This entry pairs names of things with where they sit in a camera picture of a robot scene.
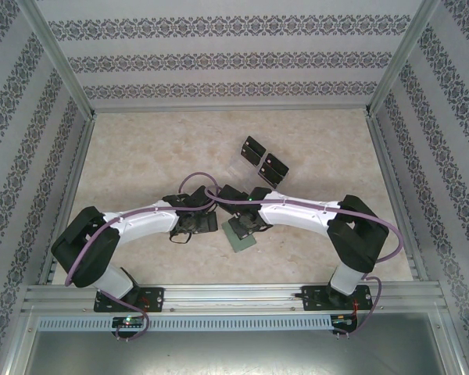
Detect aluminium frame post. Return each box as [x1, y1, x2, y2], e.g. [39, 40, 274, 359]
[365, 0, 442, 118]
[17, 0, 97, 120]

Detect thin black cable loop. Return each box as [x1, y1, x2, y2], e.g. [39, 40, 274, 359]
[168, 230, 192, 246]

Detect aluminium side rail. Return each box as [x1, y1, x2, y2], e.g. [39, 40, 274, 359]
[38, 116, 98, 285]
[365, 115, 429, 281]

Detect small green circuit board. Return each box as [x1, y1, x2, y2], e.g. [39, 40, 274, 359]
[331, 313, 359, 326]
[112, 316, 146, 329]

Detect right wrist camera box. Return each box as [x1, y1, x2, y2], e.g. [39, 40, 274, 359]
[217, 184, 248, 210]

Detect black VIP card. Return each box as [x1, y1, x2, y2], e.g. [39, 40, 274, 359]
[259, 160, 287, 184]
[240, 142, 263, 160]
[264, 152, 289, 170]
[244, 135, 267, 152]

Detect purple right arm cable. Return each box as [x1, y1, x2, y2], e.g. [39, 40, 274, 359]
[203, 187, 403, 341]

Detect grey sheet metal tray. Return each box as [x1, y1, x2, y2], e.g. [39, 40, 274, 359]
[2, 310, 469, 375]

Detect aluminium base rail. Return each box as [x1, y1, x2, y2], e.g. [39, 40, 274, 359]
[22, 283, 447, 314]

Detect aluminium back rail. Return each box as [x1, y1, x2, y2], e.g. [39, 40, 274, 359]
[89, 104, 372, 115]

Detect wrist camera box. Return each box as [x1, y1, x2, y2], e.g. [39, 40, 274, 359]
[217, 184, 248, 210]
[187, 185, 210, 209]

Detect grey slotted cable duct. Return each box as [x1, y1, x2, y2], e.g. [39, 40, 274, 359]
[37, 314, 334, 333]

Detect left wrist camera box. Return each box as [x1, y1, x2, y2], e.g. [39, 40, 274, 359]
[187, 185, 210, 209]

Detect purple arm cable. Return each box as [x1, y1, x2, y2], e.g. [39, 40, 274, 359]
[64, 171, 221, 341]
[203, 187, 403, 341]

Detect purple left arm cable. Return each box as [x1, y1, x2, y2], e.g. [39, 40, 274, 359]
[64, 171, 221, 341]

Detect green card holder wallet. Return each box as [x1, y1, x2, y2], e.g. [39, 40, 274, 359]
[220, 218, 258, 254]

